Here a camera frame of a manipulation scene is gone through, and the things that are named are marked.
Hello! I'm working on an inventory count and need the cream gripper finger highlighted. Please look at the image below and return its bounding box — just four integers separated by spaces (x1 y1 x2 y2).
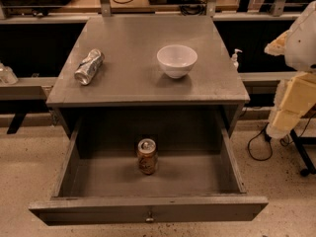
264 31 289 56
267 72 316 139

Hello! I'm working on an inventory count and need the clear plastic bottle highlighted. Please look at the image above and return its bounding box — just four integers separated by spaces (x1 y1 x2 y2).
0 63 18 85

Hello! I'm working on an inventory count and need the grey wooden cabinet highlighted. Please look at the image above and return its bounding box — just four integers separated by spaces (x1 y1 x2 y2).
46 15 249 131

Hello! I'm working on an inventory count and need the grey open top drawer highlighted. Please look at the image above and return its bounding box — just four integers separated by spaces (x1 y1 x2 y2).
29 110 268 225

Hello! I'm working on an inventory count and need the white ceramic bowl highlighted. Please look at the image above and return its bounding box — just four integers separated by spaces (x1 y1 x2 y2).
156 44 198 79

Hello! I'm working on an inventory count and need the black stand leg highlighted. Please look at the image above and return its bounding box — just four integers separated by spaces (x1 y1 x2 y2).
290 129 316 177

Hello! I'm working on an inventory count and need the small metal drawer knob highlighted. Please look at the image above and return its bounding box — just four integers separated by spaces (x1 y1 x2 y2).
145 210 155 223

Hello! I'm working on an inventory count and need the white pump bottle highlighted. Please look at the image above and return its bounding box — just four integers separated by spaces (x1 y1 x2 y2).
231 48 243 70

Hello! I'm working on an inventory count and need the right metal frame post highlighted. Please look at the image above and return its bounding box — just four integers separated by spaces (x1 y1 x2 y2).
204 0 219 18

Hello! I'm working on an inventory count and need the orange soda can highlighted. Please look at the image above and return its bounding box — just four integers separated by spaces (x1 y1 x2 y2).
136 138 158 175

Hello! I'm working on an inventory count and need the crushed silver can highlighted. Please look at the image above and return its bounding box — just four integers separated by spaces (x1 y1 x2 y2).
74 49 105 86

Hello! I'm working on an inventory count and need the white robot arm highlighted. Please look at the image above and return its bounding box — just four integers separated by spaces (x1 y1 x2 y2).
265 1 316 138

